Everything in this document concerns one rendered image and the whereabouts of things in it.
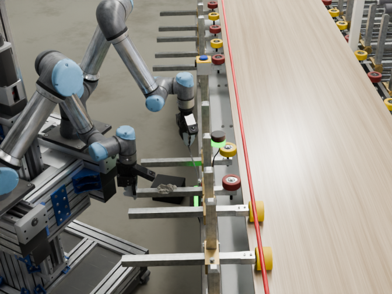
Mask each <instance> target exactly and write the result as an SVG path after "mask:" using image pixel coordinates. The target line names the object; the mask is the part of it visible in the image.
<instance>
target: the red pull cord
mask: <svg viewBox="0 0 392 294"><path fill-rule="evenodd" d="M221 1H222V9H223V16H224V21H225V29H226V36H227V44H228V48H229V56H230V63H231V68H232V76H233V83H234V91H235V95H236V103H237V110H238V115H239V123H240V130H241V138H242V143H243V150H244V158H245V163H246V170H247V178H248V186H249V190H250V198H251V205H252V210H253V218H254V225H255V233H256V237H257V245H258V252H259V257H260V265H261V272H262V280H263V284H264V292H265V294H270V290H269V286H268V279H267V272H266V267H265V261H264V253H263V246H262V242H261V235H260V228H259V223H258V216H257V209H256V202H255V198H254V190H253V184H252V179H251V172H250V165H249V157H248V153H247V146H246V139H245V134H244V128H243V120H242V113H241V109H240V102H239V95H238V90H237V83H236V76H235V69H234V65H233V57H232V51H231V46H230V39H229V32H228V24H227V20H226V13H225V6H224V1H223V0H221Z"/></svg>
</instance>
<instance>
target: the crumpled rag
mask: <svg viewBox="0 0 392 294"><path fill-rule="evenodd" d="M157 189H158V190H159V191H158V193H162V194H168V193H169V192H173V191H174V190H176V189H177V186H175V185H172V184H168V185H164V184H161V185H159V186H158V187H157Z"/></svg>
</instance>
